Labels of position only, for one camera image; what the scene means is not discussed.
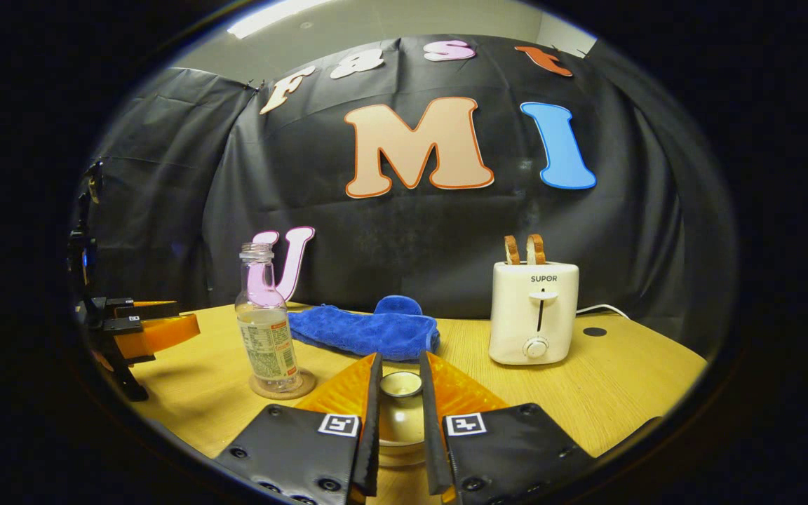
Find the blue towel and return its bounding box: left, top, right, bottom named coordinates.
left=288, top=295, right=441, bottom=362

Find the white toaster cable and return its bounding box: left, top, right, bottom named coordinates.
left=576, top=304, right=631, bottom=320

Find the beige teacup lid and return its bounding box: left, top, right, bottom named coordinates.
left=379, top=370, right=426, bottom=446

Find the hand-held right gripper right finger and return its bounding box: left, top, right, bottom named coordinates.
left=419, top=350, right=596, bottom=505

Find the clear plastic water bottle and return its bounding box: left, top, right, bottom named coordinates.
left=235, top=242, right=302, bottom=393

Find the round cork coaster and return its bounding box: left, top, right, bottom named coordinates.
left=249, top=369, right=318, bottom=401

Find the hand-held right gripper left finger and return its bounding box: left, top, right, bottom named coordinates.
left=213, top=352, right=384, bottom=505

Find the black backdrop cloth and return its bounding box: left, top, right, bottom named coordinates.
left=71, top=34, right=736, bottom=358

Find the white toaster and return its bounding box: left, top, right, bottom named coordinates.
left=488, top=261, right=580, bottom=366

